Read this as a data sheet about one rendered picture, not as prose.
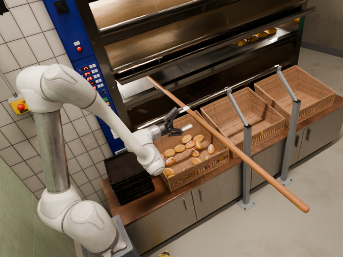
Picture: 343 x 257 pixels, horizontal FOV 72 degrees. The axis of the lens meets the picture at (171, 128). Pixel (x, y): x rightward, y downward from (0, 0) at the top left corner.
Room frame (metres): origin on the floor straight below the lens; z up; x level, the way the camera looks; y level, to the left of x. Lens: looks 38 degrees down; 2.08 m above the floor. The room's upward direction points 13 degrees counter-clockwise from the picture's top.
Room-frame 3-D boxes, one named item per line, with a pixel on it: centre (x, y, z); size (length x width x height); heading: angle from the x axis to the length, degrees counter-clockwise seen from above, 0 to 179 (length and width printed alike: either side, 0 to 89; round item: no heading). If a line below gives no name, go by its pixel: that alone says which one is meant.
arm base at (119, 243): (0.61, 0.43, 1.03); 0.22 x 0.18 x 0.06; 21
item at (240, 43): (2.51, -0.94, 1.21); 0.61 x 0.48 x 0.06; 19
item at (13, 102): (1.37, 0.87, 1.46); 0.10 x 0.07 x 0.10; 109
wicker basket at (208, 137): (1.46, -0.07, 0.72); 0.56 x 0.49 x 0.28; 109
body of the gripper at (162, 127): (1.12, 0.03, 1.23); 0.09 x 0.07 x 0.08; 109
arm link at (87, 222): (0.64, 0.45, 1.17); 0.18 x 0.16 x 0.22; 56
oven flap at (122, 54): (1.91, -0.53, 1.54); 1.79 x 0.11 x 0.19; 109
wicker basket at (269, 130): (1.66, -0.63, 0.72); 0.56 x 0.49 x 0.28; 109
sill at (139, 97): (1.93, -0.53, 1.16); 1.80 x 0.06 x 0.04; 109
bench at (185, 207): (1.60, -0.52, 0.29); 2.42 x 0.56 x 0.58; 109
